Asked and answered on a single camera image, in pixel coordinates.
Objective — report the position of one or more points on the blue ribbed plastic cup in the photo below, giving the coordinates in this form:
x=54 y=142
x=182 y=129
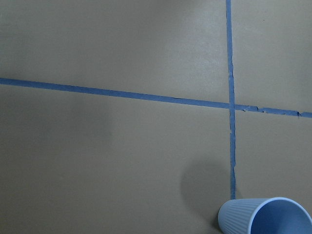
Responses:
x=277 y=215

